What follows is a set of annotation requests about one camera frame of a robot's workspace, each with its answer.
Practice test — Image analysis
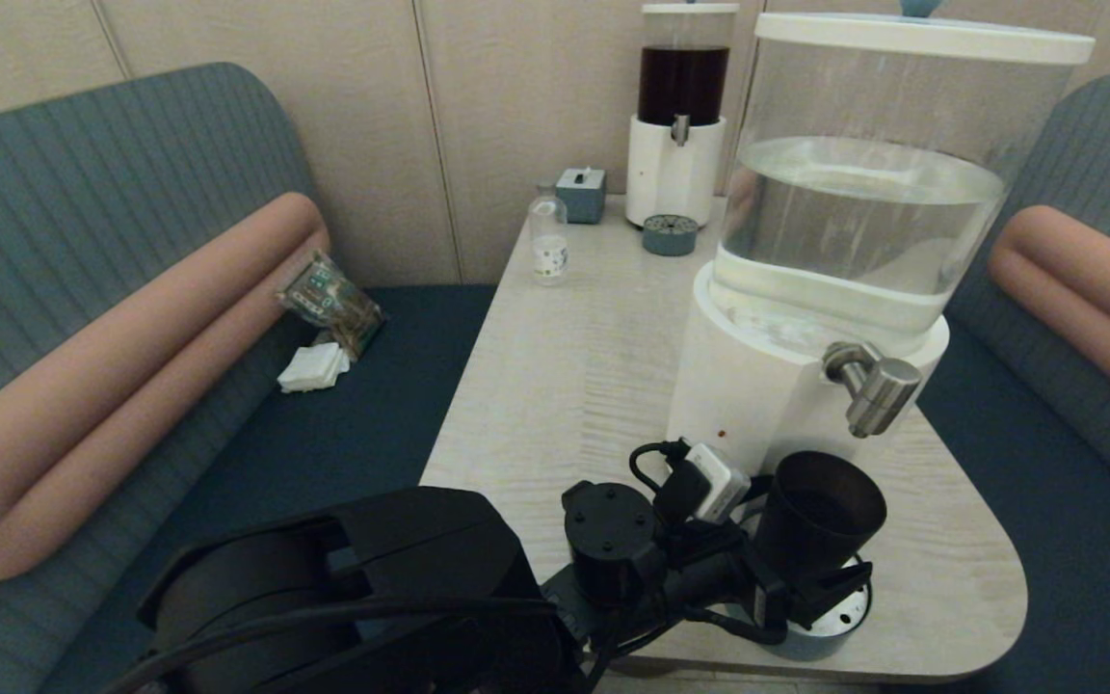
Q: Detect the black plastic cup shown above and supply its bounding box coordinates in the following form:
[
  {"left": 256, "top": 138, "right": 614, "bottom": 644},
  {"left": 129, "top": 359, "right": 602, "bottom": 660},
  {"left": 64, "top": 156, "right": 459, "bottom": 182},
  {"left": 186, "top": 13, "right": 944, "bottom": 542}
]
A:
[{"left": 753, "top": 451, "right": 888, "bottom": 581}]

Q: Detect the round metal drip tray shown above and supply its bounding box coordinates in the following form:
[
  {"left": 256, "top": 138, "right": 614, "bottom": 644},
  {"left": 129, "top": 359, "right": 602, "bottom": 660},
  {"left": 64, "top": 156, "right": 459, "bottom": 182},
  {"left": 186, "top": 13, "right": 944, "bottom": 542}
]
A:
[{"left": 724, "top": 520, "right": 872, "bottom": 662}]

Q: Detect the clear water dispenser white base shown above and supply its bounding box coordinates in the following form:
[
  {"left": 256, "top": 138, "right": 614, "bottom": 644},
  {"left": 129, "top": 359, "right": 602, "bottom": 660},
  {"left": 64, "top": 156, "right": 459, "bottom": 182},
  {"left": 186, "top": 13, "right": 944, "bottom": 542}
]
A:
[{"left": 666, "top": 12, "right": 1096, "bottom": 483}]

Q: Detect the teal upholstered bench sofa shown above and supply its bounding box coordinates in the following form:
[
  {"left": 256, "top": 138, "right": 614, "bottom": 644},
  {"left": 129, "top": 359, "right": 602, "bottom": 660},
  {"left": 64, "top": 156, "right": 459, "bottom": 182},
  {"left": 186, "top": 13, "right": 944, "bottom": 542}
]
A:
[
  {"left": 887, "top": 75, "right": 1110, "bottom": 694},
  {"left": 0, "top": 63, "right": 498, "bottom": 694}
]

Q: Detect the blue perforated drip tray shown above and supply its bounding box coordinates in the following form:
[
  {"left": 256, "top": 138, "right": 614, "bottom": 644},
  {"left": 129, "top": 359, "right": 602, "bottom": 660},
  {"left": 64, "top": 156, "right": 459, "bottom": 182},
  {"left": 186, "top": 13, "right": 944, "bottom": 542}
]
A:
[{"left": 643, "top": 214, "right": 700, "bottom": 258}]

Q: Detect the clear glass bottle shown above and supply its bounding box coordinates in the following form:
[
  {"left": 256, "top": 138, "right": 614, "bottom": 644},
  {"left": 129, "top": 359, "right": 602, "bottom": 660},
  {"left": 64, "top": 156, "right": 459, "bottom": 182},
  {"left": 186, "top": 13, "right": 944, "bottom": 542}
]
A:
[{"left": 529, "top": 183, "right": 570, "bottom": 287}]

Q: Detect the dark drink dispenser white base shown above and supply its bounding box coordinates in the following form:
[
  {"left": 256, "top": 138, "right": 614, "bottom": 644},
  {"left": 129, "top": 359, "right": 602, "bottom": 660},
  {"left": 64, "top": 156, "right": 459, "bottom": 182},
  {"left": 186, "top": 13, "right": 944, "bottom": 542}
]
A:
[{"left": 625, "top": 4, "right": 741, "bottom": 231}]

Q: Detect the blue-grey square box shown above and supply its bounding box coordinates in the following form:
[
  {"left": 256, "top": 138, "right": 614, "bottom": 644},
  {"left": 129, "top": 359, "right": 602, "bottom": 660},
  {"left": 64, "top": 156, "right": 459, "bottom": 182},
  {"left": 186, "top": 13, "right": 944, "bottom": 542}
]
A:
[{"left": 556, "top": 168, "right": 608, "bottom": 226}]

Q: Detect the pink cylindrical bolster cushion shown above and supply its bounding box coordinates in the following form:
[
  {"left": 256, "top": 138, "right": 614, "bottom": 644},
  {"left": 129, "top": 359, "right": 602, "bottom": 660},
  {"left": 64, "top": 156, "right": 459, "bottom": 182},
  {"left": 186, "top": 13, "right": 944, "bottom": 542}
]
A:
[
  {"left": 0, "top": 192, "right": 332, "bottom": 583},
  {"left": 988, "top": 206, "right": 1110, "bottom": 430}
]

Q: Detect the white folded napkin stack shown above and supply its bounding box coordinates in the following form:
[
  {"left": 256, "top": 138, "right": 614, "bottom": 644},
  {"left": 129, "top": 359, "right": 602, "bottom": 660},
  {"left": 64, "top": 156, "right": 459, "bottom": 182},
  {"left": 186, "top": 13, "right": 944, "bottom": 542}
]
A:
[{"left": 277, "top": 341, "right": 352, "bottom": 394}]

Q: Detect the clear plastic snack packet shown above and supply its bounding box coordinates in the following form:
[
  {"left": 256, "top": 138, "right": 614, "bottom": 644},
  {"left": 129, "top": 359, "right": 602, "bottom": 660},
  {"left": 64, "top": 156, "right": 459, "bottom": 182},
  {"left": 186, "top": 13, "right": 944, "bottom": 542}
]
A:
[{"left": 275, "top": 252, "right": 385, "bottom": 361}]

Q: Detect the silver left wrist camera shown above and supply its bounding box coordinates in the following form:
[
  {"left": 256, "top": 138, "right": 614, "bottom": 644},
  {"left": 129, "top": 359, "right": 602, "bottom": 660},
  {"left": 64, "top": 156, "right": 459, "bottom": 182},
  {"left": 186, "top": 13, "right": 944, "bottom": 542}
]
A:
[{"left": 685, "top": 441, "right": 752, "bottom": 523}]

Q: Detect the black left camera cable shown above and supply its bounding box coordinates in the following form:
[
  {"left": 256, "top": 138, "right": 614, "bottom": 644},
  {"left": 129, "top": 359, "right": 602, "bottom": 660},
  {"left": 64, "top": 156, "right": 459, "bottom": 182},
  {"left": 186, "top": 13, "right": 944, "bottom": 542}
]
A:
[{"left": 629, "top": 440, "right": 691, "bottom": 497}]

